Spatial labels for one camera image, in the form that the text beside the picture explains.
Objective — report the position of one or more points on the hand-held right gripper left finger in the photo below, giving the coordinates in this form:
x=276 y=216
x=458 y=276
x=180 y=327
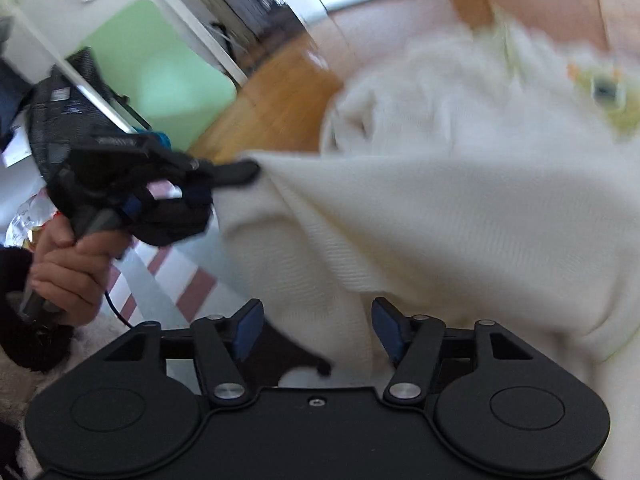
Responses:
x=247 y=330

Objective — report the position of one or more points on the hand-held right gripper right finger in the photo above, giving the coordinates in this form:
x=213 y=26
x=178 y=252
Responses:
x=386 y=327

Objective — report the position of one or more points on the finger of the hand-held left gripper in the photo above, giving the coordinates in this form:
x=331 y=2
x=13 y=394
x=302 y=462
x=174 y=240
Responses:
x=235 y=172

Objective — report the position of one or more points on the white knit garment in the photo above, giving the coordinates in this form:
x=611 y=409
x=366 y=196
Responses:
x=450 y=210

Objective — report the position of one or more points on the person's left hand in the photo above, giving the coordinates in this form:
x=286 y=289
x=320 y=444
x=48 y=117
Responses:
x=70 y=275

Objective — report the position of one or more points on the pink striped cloth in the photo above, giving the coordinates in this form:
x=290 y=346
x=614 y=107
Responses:
x=195 y=290

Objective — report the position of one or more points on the green panel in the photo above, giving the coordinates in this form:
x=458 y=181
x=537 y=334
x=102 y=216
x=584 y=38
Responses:
x=170 y=65

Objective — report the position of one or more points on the black mesh object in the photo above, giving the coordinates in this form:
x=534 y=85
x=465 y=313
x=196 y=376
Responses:
x=55 y=110

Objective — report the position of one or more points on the shiny foil bag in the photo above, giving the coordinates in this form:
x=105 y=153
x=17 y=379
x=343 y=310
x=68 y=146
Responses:
x=27 y=217

